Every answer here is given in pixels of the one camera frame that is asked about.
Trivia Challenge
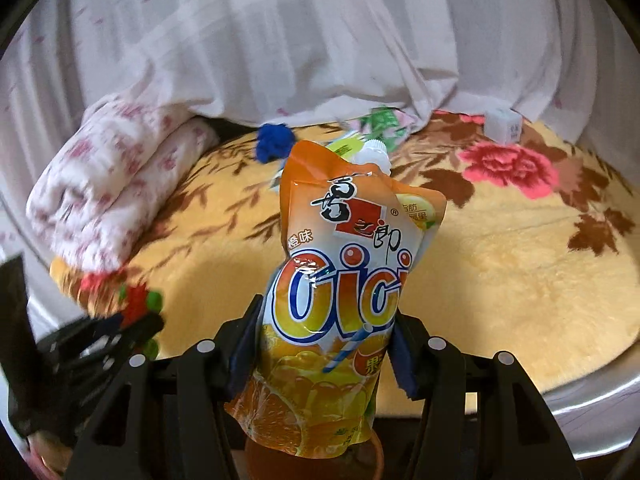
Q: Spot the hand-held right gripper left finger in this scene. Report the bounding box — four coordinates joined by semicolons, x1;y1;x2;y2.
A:
65;294;266;480

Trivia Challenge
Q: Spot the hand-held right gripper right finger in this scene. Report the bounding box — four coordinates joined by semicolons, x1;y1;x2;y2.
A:
390;310;583;480

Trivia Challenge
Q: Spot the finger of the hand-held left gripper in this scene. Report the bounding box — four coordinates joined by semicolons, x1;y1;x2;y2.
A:
45;310;167;378

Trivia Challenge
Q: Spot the red and green wrapper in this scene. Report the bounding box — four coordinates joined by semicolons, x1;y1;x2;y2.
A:
119;282;166;357

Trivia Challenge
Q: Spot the orange drink pouch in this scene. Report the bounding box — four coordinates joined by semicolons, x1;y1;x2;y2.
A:
224;139;448;457

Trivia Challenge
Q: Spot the yellow floral blanket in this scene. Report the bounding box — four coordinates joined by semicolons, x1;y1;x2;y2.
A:
50;109;640;401

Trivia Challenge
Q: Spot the folded white floral quilt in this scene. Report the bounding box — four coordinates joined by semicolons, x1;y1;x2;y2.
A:
27;92;221;273

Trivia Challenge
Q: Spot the yellow-green packet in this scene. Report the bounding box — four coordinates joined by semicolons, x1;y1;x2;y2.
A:
325;132;372;162

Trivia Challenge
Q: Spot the green and white wrapper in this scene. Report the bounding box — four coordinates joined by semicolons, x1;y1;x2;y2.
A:
350;106;420;153

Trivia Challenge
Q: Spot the small white box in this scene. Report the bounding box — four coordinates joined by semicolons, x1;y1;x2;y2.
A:
485;108;524;142

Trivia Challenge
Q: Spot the white sheer curtain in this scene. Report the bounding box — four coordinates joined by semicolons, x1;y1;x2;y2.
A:
0;0;640;171

